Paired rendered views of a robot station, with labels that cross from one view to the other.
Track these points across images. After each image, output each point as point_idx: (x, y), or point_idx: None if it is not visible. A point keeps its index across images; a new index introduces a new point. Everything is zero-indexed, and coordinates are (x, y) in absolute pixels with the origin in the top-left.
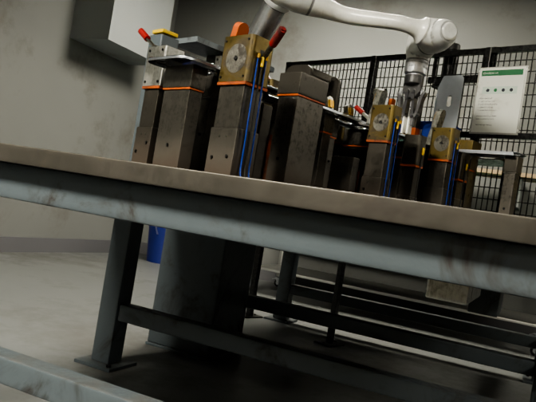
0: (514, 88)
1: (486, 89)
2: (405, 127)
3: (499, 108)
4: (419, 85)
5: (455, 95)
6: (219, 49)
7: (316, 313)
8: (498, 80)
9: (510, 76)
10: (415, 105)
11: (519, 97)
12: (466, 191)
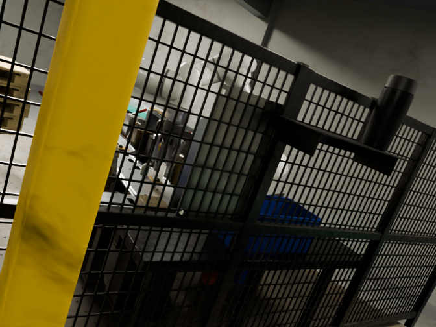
0: (220, 133)
1: (264, 145)
2: (161, 173)
3: (226, 174)
4: (162, 130)
5: (196, 145)
6: (155, 115)
7: None
8: (254, 125)
9: (238, 113)
10: (161, 150)
11: (204, 148)
12: (94, 240)
